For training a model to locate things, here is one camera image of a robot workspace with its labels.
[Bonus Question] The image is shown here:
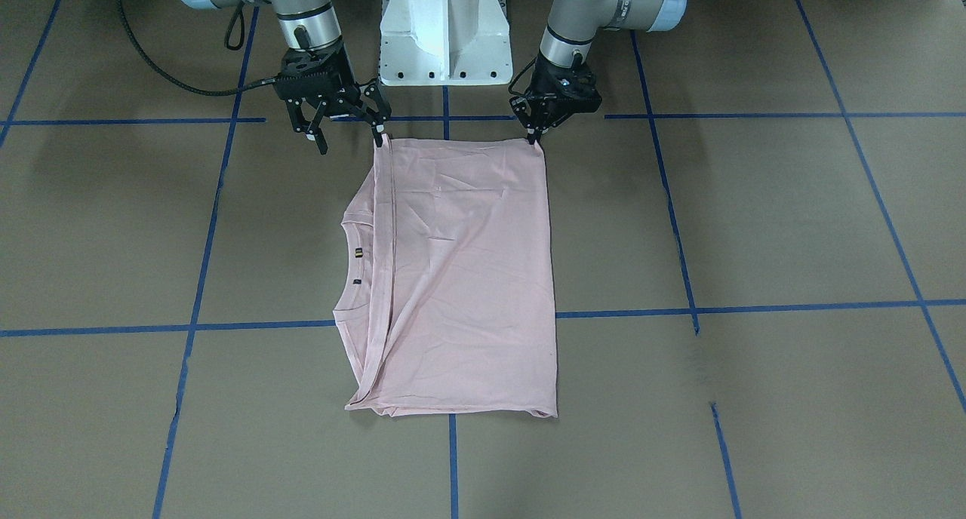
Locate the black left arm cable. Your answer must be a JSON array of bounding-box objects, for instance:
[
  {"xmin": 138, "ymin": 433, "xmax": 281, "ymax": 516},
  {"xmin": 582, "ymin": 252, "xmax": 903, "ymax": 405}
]
[{"xmin": 507, "ymin": 57, "xmax": 540, "ymax": 101}]

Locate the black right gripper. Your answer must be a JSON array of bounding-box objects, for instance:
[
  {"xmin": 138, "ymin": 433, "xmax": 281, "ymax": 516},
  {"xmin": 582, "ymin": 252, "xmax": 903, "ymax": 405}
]
[{"xmin": 275, "ymin": 40, "xmax": 391, "ymax": 155}]

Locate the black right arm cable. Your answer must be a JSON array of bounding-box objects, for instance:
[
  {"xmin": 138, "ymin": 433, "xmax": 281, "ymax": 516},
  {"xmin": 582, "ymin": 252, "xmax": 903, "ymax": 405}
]
[{"xmin": 113, "ymin": 0, "xmax": 284, "ymax": 96}]

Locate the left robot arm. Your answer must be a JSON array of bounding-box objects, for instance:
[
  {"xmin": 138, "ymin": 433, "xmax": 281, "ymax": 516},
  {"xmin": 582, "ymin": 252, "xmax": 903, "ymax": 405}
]
[{"xmin": 509, "ymin": 0, "xmax": 689, "ymax": 145}]

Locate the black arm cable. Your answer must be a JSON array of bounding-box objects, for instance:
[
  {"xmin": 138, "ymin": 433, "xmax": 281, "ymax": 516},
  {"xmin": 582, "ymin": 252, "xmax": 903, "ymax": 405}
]
[
  {"xmin": 507, "ymin": 57, "xmax": 540, "ymax": 101},
  {"xmin": 113, "ymin": 0, "xmax": 284, "ymax": 96}
]

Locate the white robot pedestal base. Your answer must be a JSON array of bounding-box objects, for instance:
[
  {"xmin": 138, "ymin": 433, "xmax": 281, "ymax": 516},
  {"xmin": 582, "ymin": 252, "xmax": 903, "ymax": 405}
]
[{"xmin": 377, "ymin": 0, "xmax": 513, "ymax": 87}]

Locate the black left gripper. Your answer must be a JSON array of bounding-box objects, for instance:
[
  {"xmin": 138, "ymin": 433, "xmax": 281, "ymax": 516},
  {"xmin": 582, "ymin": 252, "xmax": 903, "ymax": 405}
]
[{"xmin": 509, "ymin": 51, "xmax": 601, "ymax": 144}]

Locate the pink snoopy t-shirt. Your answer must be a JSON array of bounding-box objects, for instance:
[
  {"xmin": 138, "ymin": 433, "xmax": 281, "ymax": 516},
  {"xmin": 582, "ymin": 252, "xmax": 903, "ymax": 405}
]
[{"xmin": 334, "ymin": 135, "xmax": 558, "ymax": 419}]

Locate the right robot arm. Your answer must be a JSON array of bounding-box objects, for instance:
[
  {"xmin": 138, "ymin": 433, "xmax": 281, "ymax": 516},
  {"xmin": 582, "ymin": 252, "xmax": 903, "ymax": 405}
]
[{"xmin": 182, "ymin": 0, "xmax": 391, "ymax": 154}]

